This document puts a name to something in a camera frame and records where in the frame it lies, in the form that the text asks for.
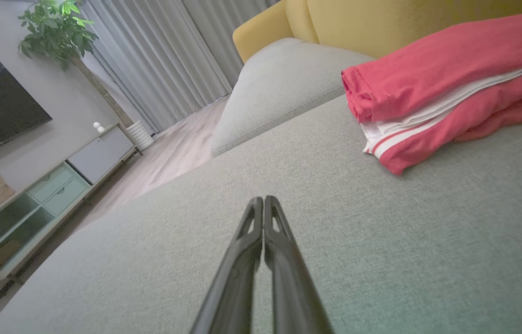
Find grey pleated curtain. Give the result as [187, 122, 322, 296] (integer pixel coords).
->
[78, 0, 280, 135]

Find grey sofa seat cushion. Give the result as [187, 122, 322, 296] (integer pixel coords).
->
[210, 37, 375, 157]

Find green leafy indoor tree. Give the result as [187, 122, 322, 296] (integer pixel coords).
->
[18, 0, 134, 128]

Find red white basketball jersey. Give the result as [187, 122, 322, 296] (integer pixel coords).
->
[341, 12, 522, 176]

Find long mint grey tv cabinet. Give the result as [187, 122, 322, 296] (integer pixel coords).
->
[0, 123, 143, 290]

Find grey and yellow sofa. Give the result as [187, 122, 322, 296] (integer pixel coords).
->
[0, 95, 522, 334]

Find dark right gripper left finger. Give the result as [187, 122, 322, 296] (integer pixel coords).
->
[190, 197, 264, 334]

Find yellow sofa backrest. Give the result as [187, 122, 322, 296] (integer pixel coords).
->
[232, 0, 522, 63]

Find white ribbed plant pot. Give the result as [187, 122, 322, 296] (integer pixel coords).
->
[126, 121, 155, 151]

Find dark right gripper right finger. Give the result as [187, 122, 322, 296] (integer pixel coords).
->
[264, 196, 334, 334]

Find red shorts with white band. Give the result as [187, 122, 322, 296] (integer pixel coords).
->
[453, 90, 522, 142]

